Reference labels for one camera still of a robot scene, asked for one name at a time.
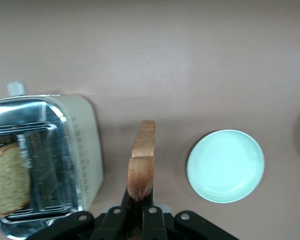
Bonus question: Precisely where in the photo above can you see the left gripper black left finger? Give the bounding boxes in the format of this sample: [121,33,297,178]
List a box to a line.
[89,188,135,240]

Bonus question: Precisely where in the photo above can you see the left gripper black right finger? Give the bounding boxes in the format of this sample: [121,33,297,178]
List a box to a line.
[142,186,168,240]

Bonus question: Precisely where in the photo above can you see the square toasted bread slice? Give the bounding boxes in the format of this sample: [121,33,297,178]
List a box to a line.
[126,120,156,202]

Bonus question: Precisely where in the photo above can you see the pale green round plate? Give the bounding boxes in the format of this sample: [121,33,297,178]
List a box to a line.
[186,129,265,204]

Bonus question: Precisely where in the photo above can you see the beige chrome toaster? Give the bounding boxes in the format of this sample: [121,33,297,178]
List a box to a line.
[0,80,105,237]

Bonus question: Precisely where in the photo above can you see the rounded toasted bread slice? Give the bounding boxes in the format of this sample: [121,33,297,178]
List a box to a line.
[0,142,32,217]

